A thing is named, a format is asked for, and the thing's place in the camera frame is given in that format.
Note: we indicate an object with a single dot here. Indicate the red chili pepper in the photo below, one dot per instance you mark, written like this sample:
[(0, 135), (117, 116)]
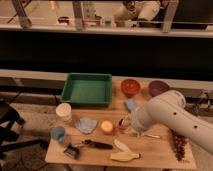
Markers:
[(123, 127)]

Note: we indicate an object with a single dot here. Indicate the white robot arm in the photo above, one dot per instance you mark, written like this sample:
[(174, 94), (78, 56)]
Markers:
[(169, 109)]

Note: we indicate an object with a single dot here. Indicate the white paper cup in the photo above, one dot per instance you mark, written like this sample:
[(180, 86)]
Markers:
[(63, 111)]

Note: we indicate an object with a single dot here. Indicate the blue plastic cup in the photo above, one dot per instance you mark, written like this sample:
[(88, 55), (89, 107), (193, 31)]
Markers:
[(58, 134)]

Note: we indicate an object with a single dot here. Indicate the red bowl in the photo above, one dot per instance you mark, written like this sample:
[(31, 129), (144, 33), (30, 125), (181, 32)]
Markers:
[(130, 87)]

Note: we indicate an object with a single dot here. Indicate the green plastic tray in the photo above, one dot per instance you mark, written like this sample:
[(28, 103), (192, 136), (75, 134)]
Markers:
[(87, 90)]

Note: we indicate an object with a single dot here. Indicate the blue sponge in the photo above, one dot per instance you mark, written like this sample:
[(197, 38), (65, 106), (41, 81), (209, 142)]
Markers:
[(130, 104)]

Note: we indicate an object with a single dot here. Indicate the metal cookie cutter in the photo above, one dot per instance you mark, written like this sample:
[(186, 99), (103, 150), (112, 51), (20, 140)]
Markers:
[(121, 122)]

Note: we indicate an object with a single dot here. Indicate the grey blue cloth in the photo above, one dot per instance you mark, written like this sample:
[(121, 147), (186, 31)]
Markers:
[(86, 125)]

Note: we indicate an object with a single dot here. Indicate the purple bowl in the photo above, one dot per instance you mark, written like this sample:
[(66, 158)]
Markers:
[(157, 87)]

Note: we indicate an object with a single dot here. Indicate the silver spoon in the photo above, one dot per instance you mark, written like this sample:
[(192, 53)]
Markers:
[(146, 135)]

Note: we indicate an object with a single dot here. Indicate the white plastic scoop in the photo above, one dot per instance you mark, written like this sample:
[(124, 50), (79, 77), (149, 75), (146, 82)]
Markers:
[(121, 146)]

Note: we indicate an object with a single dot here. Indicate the wooden spatula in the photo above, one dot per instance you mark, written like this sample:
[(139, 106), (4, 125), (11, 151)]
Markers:
[(124, 156)]

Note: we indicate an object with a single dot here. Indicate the black binder clip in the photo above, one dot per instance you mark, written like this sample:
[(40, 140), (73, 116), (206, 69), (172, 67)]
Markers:
[(72, 151)]

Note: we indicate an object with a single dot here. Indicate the person in background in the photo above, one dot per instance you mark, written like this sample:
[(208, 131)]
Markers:
[(143, 11)]

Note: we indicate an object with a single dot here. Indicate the dark red grape bunch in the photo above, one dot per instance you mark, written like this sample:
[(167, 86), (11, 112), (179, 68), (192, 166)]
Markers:
[(179, 142)]

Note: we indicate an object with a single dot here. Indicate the black office chair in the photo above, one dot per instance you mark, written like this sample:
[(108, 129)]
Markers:
[(8, 137)]

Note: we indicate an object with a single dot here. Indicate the black handled brush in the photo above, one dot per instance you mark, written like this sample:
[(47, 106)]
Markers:
[(98, 145)]

